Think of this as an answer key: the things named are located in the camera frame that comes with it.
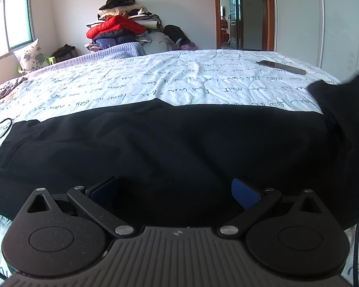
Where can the navy puffer jacket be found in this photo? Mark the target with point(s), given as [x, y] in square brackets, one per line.
[113, 39]

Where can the pile of folded clothes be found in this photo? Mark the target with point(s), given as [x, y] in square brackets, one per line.
[146, 21]

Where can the floral pillow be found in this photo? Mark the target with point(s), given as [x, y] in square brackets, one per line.
[31, 56]

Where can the white script-printed quilt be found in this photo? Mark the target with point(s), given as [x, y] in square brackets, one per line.
[167, 74]

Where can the red puffer jacket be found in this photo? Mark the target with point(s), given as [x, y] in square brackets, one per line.
[116, 25]

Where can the black smartphone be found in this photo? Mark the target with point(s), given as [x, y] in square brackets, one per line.
[281, 67]

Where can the grey cloth bundle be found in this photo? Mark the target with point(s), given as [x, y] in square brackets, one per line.
[155, 43]

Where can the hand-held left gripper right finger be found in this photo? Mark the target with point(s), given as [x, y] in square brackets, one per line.
[244, 194]

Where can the green plastic stool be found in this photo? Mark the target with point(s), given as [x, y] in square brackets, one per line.
[51, 60]

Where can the wooden door frame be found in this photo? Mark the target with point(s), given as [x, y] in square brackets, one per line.
[217, 12]

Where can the dark floral bedding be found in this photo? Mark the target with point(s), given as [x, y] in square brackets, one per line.
[6, 89]

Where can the black backpack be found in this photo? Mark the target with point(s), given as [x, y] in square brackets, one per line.
[175, 34]

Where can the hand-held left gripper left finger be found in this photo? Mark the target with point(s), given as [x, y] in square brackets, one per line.
[104, 192]

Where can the dark jacket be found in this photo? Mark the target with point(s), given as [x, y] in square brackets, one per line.
[116, 0]

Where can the white sliding wardrobe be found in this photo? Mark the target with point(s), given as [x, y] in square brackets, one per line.
[317, 21]

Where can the purple cloth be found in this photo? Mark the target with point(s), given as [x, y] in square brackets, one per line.
[188, 46]

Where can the black pants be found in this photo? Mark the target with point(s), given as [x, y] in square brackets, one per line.
[167, 143]

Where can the plaid cloth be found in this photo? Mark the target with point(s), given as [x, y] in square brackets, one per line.
[92, 47]

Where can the window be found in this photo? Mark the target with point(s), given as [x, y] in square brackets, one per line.
[9, 21]

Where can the purple knitted blanket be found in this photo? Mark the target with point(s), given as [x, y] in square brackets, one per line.
[119, 51]

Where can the black duffel bag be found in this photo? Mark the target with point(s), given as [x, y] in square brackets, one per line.
[64, 53]

